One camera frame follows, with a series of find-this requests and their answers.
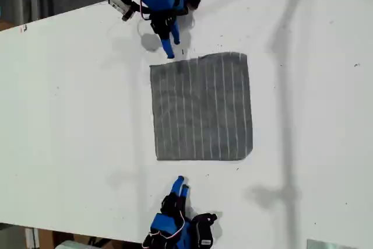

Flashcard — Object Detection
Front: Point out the grey striped square towel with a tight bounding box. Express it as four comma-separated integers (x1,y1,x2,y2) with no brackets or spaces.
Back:
149,52,254,162

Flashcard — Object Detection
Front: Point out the white plastic container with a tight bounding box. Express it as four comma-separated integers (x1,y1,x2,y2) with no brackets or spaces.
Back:
55,240,88,249

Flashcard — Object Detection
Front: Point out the brown cardboard box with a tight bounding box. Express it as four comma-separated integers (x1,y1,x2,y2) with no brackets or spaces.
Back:
37,228,140,249

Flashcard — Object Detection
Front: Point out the white table leg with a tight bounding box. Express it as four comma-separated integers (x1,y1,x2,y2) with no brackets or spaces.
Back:
24,227,40,249

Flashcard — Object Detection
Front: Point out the steel plate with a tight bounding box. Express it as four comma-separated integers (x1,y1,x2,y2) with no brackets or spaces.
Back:
306,239,350,249

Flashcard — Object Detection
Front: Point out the black camera stalk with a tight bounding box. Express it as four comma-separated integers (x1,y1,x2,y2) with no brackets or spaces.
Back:
128,0,152,15

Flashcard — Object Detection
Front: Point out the black labelled wrist camera box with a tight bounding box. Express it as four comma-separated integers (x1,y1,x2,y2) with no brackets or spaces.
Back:
192,212,218,249

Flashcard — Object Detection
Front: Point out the black silver wrist camera box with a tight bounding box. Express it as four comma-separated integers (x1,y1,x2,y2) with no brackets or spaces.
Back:
108,0,138,23

